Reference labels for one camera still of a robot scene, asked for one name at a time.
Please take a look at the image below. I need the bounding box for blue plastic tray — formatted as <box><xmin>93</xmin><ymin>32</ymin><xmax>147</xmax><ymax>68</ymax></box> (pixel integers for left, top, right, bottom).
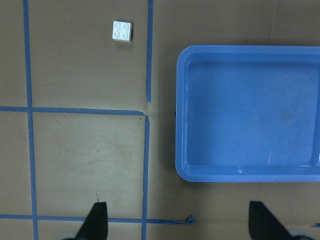
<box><xmin>175</xmin><ymin>45</ymin><xmax>320</xmax><ymax>183</ymax></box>

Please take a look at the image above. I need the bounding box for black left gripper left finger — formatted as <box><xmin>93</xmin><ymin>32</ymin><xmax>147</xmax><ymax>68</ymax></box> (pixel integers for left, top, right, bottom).
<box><xmin>74</xmin><ymin>202</ymin><xmax>108</xmax><ymax>240</ymax></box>

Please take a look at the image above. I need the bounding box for white block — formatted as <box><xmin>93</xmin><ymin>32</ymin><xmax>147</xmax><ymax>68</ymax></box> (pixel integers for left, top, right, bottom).
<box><xmin>112</xmin><ymin>21</ymin><xmax>132</xmax><ymax>43</ymax></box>

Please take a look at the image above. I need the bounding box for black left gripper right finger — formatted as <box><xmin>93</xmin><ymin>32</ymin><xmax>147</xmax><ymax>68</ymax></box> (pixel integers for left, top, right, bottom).
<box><xmin>248</xmin><ymin>201</ymin><xmax>295</xmax><ymax>240</ymax></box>

